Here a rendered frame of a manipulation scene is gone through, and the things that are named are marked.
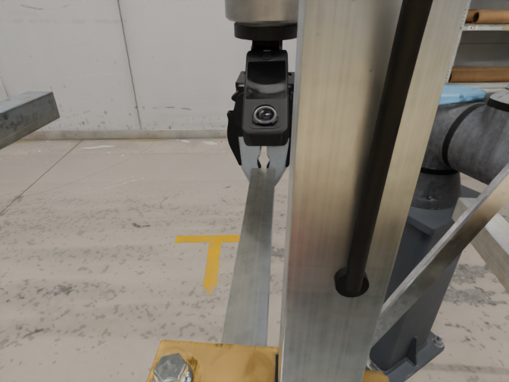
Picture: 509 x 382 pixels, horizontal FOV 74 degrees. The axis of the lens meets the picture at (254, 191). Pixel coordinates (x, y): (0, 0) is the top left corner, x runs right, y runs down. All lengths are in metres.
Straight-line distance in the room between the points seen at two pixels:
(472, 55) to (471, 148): 2.47
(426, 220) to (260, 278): 0.65
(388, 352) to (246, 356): 1.00
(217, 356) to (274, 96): 0.24
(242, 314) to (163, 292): 1.25
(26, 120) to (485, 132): 0.74
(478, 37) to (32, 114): 3.08
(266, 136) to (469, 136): 0.55
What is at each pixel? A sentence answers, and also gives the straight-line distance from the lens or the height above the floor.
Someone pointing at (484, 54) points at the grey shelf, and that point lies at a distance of 3.29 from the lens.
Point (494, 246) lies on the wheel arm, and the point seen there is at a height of 0.84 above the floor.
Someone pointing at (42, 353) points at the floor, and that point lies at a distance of 1.46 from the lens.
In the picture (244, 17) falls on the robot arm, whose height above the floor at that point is 1.04.
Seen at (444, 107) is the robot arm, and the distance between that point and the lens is 0.85.
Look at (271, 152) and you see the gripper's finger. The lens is 0.42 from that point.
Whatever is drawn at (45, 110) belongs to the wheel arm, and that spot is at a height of 0.95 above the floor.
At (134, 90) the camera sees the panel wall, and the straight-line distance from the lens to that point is 2.95.
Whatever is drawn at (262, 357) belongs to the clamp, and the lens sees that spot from 0.22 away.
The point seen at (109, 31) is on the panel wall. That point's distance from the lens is 2.90.
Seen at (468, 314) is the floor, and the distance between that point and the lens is 1.59.
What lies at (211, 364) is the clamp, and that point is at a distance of 0.22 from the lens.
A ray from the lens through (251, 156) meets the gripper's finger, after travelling 0.43.
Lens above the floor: 1.05
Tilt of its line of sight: 30 degrees down
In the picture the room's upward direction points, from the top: straight up
